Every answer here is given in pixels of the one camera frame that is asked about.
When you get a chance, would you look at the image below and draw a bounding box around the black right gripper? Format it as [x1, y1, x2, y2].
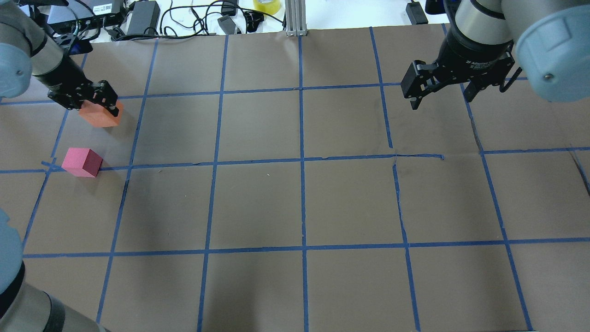
[401, 44, 517, 111]

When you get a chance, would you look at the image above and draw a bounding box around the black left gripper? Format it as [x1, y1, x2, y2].
[47, 74, 119, 117]

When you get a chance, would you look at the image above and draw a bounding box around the orange foam block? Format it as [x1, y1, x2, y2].
[78, 101, 124, 128]

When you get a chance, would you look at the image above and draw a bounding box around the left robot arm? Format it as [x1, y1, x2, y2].
[0, 0, 122, 118]

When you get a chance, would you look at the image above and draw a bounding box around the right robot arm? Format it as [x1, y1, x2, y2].
[401, 0, 590, 110]

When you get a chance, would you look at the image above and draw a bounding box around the pink foam block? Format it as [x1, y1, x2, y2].
[61, 147, 103, 178]

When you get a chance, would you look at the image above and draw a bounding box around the black power adapter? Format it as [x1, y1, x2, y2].
[405, 0, 429, 25]

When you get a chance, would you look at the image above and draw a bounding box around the black power brick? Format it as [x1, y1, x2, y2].
[126, 0, 160, 36]

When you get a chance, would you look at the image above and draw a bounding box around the black electronics box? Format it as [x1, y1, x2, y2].
[47, 0, 127, 31]

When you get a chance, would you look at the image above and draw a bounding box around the yellow tape roll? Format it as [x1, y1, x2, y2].
[253, 0, 282, 15]

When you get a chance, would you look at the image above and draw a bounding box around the aluminium frame post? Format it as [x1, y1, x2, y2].
[284, 0, 308, 36]

